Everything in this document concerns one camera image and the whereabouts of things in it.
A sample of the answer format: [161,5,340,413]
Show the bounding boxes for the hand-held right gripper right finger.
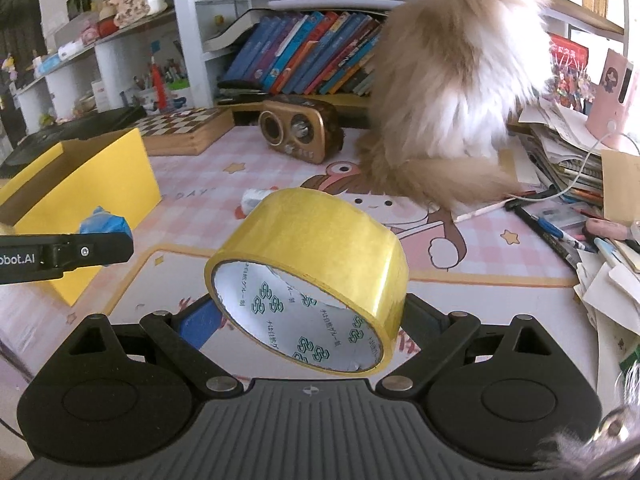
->
[376,292,558,401]

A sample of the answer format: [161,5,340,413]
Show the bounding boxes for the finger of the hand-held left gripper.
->
[50,205,135,275]

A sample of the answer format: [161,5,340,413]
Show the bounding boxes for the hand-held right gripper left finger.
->
[67,296,246,400]

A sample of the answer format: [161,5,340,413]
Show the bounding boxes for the yellow cardboard box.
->
[0,127,163,307]

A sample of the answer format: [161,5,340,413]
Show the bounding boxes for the yellow packing tape roll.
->
[204,187,410,376]

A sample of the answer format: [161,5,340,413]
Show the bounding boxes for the pink cartoon desk mat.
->
[0,125,601,391]

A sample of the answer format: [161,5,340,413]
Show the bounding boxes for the black electronic keyboard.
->
[0,105,146,178]

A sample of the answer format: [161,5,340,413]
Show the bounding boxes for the checkered chessboard box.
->
[131,106,236,157]

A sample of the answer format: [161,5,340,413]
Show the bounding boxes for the pink striped paper stick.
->
[454,200,516,223]

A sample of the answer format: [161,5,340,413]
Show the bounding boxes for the white pen holder cup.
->
[132,60,163,116]

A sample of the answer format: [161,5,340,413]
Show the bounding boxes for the crumpled white wrapper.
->
[240,186,278,218]

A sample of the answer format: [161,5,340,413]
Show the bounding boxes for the red tassel ornament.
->
[150,57,168,113]

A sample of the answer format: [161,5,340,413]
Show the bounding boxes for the green lid jar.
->
[167,80,193,111]

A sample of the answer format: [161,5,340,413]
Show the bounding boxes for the black marker pen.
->
[515,207,583,271]

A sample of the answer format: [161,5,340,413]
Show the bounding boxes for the black blue pen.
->
[505,199,598,253]

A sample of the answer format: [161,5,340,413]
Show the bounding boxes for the white cubby shelf unit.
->
[12,7,201,133]

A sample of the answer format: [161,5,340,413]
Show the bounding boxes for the blue tissue pack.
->
[32,55,61,78]

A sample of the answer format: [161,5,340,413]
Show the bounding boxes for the clear plastic case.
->
[535,205,586,233]

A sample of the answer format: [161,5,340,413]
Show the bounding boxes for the pile of white envelopes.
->
[572,247,640,361]

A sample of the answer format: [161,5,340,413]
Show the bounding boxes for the grey furry object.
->
[532,355,640,480]

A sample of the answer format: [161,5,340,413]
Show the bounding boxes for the red round doll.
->
[96,7,120,38]

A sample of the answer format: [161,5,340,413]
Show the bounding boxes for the white wooden bookshelf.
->
[167,0,640,111]

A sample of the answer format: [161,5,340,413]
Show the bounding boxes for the pink pen case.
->
[582,217,640,241]

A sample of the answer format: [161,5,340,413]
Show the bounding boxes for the stack of papers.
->
[517,100,608,196]

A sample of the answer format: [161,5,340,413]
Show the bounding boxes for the wooden retro radio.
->
[258,94,346,165]

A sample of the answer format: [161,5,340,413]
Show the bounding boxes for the pile of papers and pens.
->
[510,120,640,201]

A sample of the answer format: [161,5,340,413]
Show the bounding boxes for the fluffy cream cat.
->
[354,0,553,213]

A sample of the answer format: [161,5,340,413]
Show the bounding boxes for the brown kraft envelope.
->
[600,149,640,226]

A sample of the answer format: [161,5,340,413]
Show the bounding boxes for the row of blue red books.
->
[218,10,388,97]

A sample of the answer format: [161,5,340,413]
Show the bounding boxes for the pink printed container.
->
[586,49,638,136]

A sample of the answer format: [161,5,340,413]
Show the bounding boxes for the colourful keychain display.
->
[545,35,598,111]

